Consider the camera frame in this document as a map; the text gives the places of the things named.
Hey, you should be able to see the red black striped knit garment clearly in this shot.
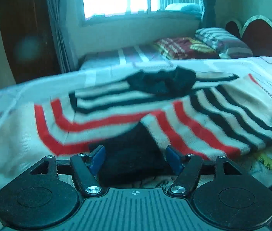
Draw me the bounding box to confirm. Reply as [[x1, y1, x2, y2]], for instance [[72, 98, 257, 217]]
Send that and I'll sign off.
[[0, 67, 272, 189]]

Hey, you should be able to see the white patterned bed sheet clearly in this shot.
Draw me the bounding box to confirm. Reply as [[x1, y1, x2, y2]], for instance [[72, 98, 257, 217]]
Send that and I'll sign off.
[[0, 57, 272, 230]]

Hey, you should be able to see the red scalloped headboard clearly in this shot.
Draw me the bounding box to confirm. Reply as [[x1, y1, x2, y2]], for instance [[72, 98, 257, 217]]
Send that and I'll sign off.
[[224, 15, 272, 57]]

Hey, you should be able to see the striped grey pillow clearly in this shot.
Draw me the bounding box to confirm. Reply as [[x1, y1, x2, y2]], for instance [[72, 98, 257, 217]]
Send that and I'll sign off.
[[195, 28, 253, 59]]

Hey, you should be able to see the red yellow patterned blanket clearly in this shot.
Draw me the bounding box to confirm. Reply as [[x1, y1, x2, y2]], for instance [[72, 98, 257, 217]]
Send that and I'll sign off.
[[153, 37, 220, 60]]

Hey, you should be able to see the light bundle on windowsill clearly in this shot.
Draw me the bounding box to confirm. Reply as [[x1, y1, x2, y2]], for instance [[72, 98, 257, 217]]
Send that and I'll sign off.
[[165, 3, 201, 14]]

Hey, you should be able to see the right teal curtain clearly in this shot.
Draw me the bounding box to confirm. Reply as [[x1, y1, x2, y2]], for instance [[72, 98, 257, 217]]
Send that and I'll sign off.
[[200, 0, 217, 28]]

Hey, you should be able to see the striped purple bed sheet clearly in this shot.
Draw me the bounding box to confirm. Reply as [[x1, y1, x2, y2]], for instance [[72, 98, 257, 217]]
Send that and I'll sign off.
[[79, 43, 173, 70]]

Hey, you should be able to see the dark wooden wardrobe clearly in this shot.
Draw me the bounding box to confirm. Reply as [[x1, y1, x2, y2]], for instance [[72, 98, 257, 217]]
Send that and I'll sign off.
[[0, 0, 60, 84]]

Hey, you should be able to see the left grey curtain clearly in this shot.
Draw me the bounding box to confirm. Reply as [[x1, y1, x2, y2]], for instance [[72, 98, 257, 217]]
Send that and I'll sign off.
[[46, 0, 78, 73]]

